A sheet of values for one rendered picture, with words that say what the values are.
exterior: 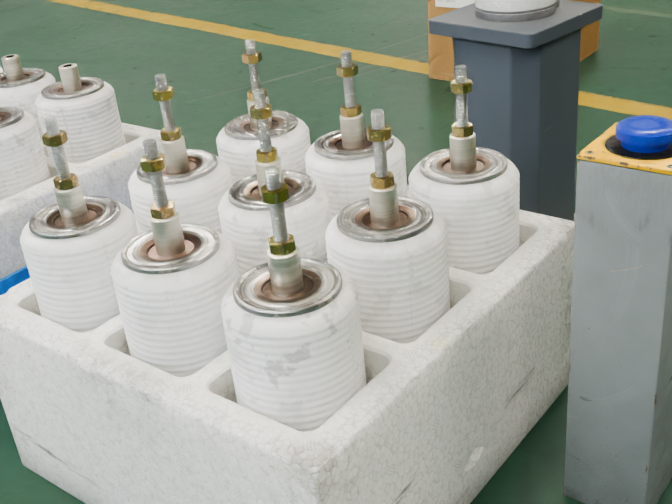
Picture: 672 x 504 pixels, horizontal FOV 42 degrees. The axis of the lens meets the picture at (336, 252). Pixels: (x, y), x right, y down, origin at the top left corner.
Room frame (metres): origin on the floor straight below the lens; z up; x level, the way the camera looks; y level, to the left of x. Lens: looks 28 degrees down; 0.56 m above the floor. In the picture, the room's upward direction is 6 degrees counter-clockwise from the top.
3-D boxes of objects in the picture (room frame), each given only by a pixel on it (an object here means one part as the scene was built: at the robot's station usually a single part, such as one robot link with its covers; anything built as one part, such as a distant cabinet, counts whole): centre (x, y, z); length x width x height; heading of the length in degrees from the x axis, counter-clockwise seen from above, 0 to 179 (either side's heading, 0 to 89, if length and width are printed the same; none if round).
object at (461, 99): (0.71, -0.12, 0.30); 0.01 x 0.01 x 0.08
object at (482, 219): (0.71, -0.12, 0.16); 0.10 x 0.10 x 0.18
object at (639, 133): (0.56, -0.22, 0.32); 0.04 x 0.04 x 0.02
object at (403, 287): (0.62, -0.04, 0.16); 0.10 x 0.10 x 0.18
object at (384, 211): (0.62, -0.04, 0.26); 0.02 x 0.02 x 0.03
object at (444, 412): (0.69, 0.05, 0.09); 0.39 x 0.39 x 0.18; 50
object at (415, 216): (0.62, -0.04, 0.25); 0.08 x 0.08 x 0.01
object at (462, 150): (0.71, -0.12, 0.26); 0.02 x 0.02 x 0.03
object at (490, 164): (0.71, -0.12, 0.25); 0.08 x 0.08 x 0.01
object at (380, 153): (0.62, -0.04, 0.30); 0.01 x 0.01 x 0.08
